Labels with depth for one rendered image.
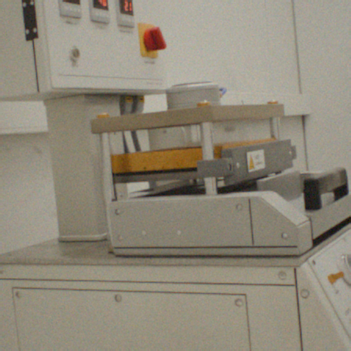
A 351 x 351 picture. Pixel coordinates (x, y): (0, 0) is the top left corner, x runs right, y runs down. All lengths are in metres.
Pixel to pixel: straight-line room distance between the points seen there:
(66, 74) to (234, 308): 0.39
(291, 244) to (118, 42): 0.46
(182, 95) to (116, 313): 0.31
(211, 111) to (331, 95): 2.65
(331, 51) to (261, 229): 2.72
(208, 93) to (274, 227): 0.26
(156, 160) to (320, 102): 2.61
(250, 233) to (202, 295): 0.10
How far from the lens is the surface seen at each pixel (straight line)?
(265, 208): 0.77
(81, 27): 0.99
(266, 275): 0.78
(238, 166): 0.84
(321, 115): 3.46
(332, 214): 0.90
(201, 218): 0.81
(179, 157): 0.88
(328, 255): 0.84
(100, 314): 0.90
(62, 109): 1.05
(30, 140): 1.50
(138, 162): 0.91
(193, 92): 0.94
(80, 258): 0.90
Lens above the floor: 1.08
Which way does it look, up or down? 3 degrees down
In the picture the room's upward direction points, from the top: 6 degrees counter-clockwise
